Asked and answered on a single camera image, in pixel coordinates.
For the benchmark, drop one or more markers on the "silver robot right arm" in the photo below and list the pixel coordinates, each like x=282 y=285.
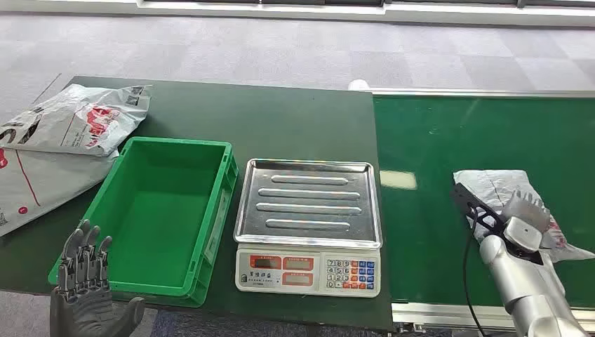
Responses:
x=525 y=288

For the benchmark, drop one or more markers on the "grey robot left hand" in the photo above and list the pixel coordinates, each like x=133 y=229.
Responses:
x=83 y=307

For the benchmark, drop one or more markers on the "white window ledge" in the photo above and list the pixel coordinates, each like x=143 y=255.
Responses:
x=418 y=14

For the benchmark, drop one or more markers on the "black right wrist camera bracket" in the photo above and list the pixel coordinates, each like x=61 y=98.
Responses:
x=469 y=204

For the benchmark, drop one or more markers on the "grey courier package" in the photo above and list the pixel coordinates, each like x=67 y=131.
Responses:
x=492 y=183

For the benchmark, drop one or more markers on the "steel scale tray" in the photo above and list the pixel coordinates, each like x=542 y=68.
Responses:
x=307 y=200

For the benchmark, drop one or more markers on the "green conveyor belt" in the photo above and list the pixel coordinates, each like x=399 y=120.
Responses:
x=427 y=209

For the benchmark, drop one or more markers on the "large grey bag red line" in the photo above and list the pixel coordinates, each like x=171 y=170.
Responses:
x=46 y=181

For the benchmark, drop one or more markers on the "green plastic crate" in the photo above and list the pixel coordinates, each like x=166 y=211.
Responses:
x=158 y=209

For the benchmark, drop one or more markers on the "white courier bag red print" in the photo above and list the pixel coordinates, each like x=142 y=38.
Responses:
x=79 y=121

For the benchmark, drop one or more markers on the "aluminium conveyor side rail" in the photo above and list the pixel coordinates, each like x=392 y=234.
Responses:
x=465 y=92
x=437 y=316

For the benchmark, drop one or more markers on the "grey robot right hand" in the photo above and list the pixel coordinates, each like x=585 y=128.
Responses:
x=524 y=230

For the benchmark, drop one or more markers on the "white round conveyor knob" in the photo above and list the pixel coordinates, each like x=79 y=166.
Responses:
x=358 y=85

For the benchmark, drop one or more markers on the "white electronic scale body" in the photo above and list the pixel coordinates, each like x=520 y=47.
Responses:
x=279 y=279

